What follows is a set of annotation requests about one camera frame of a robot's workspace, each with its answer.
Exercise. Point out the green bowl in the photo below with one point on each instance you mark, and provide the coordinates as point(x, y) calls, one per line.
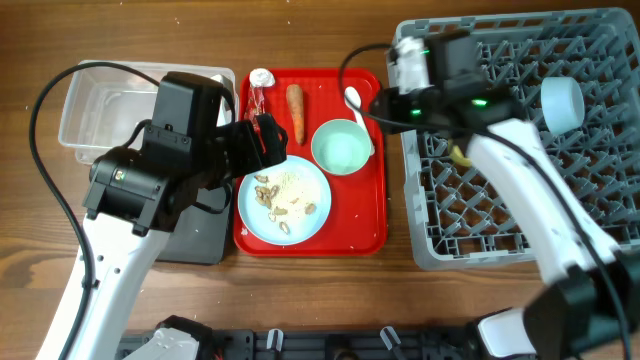
point(341, 147)

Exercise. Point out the clear plastic bin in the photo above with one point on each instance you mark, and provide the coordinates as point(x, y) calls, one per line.
point(103, 105)

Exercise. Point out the light blue bowl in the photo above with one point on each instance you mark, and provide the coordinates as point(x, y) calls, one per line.
point(562, 104)

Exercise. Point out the black tray bin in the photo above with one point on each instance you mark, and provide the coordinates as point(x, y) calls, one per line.
point(201, 237)

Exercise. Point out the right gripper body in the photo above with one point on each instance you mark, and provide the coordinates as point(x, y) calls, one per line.
point(388, 110)

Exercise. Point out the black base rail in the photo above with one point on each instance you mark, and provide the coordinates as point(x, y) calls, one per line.
point(432, 344)

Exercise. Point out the peanut shell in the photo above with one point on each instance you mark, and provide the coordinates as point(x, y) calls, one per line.
point(262, 178)
point(284, 227)
point(310, 208)
point(280, 211)

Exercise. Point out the white tissue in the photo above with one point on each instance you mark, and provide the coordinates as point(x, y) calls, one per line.
point(261, 78)

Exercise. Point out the red serving tray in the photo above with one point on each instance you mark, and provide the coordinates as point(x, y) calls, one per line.
point(357, 220)

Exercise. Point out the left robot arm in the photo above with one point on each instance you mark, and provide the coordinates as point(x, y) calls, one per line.
point(135, 199)

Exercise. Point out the red snack wrapper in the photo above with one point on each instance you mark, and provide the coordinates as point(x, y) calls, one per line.
point(255, 106)

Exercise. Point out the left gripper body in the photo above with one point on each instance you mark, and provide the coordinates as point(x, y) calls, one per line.
point(238, 151)

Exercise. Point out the grey dishwasher rack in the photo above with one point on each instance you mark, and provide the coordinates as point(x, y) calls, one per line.
point(456, 218)

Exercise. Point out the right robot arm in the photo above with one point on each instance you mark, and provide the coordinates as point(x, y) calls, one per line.
point(591, 294)

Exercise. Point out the yellow cup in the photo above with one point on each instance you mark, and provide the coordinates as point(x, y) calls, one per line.
point(457, 156)

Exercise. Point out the light blue plate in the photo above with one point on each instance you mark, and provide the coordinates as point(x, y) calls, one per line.
point(292, 185)

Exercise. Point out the white plastic spoon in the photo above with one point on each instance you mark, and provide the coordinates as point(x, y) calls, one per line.
point(353, 102)

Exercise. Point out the orange carrot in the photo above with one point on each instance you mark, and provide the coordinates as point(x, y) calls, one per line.
point(295, 100)

